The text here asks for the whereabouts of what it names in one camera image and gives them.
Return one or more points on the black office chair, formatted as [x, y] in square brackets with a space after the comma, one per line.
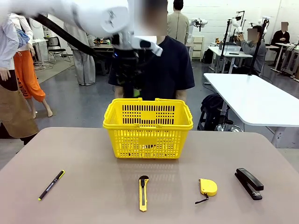
[54, 43]

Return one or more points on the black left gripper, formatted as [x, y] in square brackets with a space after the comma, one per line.
[126, 63]

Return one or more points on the person's left forearm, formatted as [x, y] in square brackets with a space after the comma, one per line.
[181, 94]

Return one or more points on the seated person in black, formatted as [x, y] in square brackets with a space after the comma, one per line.
[281, 37]

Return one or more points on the person's right forearm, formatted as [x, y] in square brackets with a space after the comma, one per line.
[118, 92]

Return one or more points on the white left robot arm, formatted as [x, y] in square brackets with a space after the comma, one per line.
[93, 14]

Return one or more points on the person in beige jacket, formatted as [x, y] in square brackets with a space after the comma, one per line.
[178, 25]

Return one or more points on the black backpack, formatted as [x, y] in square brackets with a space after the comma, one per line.
[211, 102]

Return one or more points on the yellow plastic shopping basket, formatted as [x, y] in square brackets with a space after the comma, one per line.
[148, 127]

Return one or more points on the white background desk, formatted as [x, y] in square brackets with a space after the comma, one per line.
[224, 52]

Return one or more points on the person in black t-shirt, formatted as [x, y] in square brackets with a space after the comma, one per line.
[168, 70]

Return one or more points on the person in grey hoodie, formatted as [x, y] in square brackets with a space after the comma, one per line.
[84, 67]

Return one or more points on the yellow utility knife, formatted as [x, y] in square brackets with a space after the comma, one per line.
[143, 198]

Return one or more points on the black pen with yellow tip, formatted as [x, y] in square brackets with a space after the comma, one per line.
[51, 185]

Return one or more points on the yellow tape measure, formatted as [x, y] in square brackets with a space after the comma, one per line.
[209, 186]

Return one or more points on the mannequin in pale blue shirt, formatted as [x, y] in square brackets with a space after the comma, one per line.
[11, 109]

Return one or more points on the white drawer cart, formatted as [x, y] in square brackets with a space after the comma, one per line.
[198, 49]

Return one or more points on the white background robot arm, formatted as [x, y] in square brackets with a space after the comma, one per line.
[234, 23]

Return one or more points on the large white table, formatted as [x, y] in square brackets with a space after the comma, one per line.
[245, 93]

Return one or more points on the black stapler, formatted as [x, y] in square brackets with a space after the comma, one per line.
[248, 183]

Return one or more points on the black tripod pole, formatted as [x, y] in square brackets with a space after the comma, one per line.
[257, 49]

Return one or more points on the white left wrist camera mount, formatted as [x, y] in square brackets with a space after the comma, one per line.
[149, 44]

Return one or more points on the seated person in grey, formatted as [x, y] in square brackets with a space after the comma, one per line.
[255, 53]

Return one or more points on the mannequin in orange trousers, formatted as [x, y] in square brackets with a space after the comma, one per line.
[25, 70]

